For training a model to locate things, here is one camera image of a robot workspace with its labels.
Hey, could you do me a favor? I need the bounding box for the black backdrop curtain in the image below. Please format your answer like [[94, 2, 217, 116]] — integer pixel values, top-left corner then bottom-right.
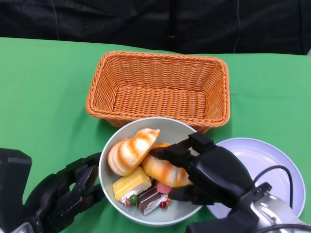
[[0, 0, 311, 57]]

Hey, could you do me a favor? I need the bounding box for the chocolate layered cake slice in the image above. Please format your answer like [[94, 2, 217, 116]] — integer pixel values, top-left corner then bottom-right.
[[136, 185, 171, 216]]

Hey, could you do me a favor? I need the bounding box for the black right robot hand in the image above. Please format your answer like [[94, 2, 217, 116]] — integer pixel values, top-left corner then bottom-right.
[[149, 132, 258, 212]]

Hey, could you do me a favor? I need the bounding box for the orange striped ring bread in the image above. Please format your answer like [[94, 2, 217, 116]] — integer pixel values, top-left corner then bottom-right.
[[142, 142, 194, 188]]

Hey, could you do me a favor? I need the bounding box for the orange striped shell bread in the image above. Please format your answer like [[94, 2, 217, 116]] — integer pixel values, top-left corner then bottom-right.
[[107, 128, 161, 177]]

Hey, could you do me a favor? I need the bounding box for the pale green bowl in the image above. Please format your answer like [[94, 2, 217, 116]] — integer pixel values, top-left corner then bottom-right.
[[98, 117, 217, 227]]

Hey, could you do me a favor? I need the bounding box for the lavender white plate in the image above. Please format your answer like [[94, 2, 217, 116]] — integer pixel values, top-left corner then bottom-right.
[[206, 137, 306, 218]]

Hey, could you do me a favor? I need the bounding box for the orange wicker basket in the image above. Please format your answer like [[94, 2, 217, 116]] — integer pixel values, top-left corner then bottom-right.
[[85, 50, 230, 133]]

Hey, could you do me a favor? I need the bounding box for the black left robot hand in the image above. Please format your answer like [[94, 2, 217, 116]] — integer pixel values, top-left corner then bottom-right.
[[21, 152, 105, 233]]

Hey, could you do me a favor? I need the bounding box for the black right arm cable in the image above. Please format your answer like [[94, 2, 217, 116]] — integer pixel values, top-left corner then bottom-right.
[[252, 166, 296, 209]]

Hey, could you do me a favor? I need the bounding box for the yellow layered cake slice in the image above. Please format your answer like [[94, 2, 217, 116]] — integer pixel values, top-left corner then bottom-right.
[[112, 166, 152, 207]]

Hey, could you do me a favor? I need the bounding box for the salmon cake block with blueberry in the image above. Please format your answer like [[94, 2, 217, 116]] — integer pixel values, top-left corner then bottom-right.
[[156, 181, 171, 195]]

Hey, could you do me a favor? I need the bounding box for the black backdrop strap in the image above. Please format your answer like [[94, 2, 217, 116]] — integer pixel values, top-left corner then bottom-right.
[[168, 0, 177, 39]]

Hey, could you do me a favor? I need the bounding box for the green tablecloth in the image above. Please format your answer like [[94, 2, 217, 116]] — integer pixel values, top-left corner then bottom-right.
[[0, 36, 311, 233]]

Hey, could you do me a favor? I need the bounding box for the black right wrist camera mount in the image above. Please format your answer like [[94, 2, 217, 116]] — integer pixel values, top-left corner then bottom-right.
[[186, 182, 273, 233]]

